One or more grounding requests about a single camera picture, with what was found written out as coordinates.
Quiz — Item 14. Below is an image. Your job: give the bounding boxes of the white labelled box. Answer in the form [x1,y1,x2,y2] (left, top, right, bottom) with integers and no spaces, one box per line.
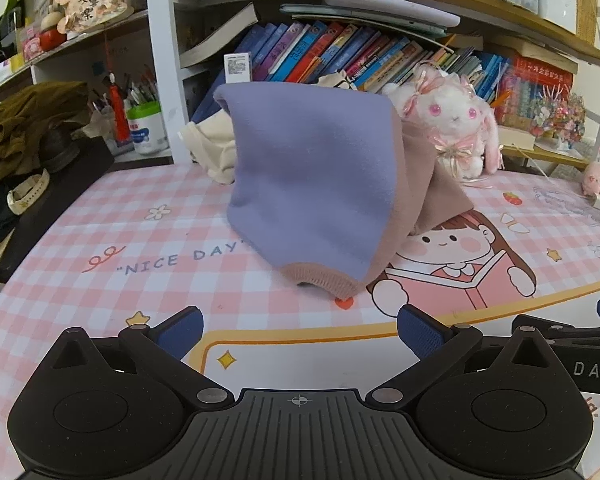
[224,52,253,84]

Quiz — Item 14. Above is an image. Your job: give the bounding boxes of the black side table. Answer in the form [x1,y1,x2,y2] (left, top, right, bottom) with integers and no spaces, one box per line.
[0,135,116,283]

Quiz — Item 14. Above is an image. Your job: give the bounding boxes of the red tassel charm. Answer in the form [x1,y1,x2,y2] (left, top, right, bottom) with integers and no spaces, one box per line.
[109,72,131,143]

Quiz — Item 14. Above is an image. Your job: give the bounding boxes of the bunch of pens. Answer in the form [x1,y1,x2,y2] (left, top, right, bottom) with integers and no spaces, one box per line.
[87,72,159,111]

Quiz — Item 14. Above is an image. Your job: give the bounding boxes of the olive brown garment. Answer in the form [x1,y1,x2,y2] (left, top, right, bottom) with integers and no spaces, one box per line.
[0,81,92,184]

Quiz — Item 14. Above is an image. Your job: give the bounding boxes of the cream printed garment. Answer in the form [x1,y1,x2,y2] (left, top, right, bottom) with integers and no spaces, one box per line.
[178,72,360,186]

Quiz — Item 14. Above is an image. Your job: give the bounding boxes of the beige strap watch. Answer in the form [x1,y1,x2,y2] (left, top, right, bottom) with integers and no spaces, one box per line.
[6,169,51,216]

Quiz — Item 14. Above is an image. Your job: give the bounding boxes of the row of colourful books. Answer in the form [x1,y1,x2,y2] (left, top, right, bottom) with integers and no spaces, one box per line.
[232,20,511,111]

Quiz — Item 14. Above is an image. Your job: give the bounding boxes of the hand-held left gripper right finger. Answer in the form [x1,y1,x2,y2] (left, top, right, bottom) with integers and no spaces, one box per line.
[366,304,551,411]

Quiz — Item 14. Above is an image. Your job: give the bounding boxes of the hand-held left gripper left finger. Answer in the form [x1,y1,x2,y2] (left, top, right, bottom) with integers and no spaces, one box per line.
[54,306,235,411]

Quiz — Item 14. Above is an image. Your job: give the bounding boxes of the purple and pink sweater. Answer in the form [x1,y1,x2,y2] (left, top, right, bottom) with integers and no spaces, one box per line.
[214,81,476,301]

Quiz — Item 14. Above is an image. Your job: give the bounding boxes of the thick book with dark cover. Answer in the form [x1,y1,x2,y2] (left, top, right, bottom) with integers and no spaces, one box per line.
[179,2,259,69]

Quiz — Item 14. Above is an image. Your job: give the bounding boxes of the red apple ornament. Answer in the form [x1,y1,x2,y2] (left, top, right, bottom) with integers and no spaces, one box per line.
[39,27,67,52]

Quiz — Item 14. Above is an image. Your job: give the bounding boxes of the small pink plush pig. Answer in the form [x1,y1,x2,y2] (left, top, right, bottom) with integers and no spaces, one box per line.
[581,162,600,197]

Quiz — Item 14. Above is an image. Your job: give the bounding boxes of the white can green band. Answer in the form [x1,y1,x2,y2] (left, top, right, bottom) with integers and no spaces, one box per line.
[126,101,168,156]

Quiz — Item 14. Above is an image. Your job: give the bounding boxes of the white pink plush bunny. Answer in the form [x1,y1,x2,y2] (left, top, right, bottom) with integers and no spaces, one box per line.
[382,62,506,183]

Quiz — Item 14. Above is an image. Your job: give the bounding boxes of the white thick book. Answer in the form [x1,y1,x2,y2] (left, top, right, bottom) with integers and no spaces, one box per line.
[497,125,538,152]

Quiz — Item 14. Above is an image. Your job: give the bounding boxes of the white wooden bookshelf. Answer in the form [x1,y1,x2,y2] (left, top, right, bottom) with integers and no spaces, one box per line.
[0,0,600,171]

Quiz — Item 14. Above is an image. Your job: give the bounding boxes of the red boxed book set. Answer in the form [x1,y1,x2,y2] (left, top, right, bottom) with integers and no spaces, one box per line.
[500,55,576,131]

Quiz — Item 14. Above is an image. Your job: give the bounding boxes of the dark round object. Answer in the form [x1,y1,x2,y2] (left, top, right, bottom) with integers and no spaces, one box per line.
[40,125,84,173]

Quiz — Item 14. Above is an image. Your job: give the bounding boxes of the sparkly flower ornament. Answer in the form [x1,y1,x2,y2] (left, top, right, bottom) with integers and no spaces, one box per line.
[527,82,588,153]

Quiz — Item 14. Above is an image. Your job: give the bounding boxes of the white flat device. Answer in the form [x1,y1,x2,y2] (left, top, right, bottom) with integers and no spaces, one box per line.
[324,0,461,28]

